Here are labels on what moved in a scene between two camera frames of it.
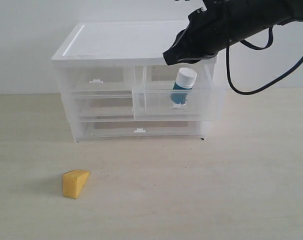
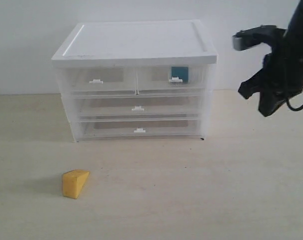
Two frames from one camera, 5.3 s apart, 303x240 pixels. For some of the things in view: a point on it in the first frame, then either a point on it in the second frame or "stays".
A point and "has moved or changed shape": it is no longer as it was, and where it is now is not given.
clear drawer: x=99 y=81 stays
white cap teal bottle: x=185 y=81 has moved or changed shape
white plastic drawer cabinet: x=115 y=85 stays
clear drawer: x=151 y=91 -> x=182 y=73
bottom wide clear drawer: x=134 y=129 stays
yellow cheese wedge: x=73 y=181 stays
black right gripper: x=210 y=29 -> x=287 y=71
